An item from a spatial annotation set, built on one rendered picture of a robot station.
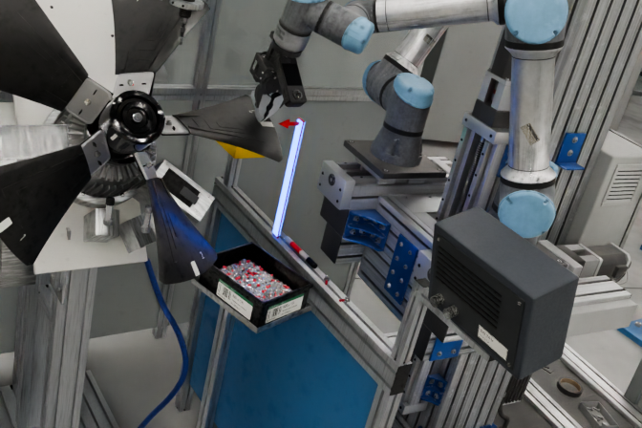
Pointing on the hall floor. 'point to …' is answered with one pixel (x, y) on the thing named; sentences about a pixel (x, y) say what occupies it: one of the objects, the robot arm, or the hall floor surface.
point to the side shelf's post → (18, 334)
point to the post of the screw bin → (216, 369)
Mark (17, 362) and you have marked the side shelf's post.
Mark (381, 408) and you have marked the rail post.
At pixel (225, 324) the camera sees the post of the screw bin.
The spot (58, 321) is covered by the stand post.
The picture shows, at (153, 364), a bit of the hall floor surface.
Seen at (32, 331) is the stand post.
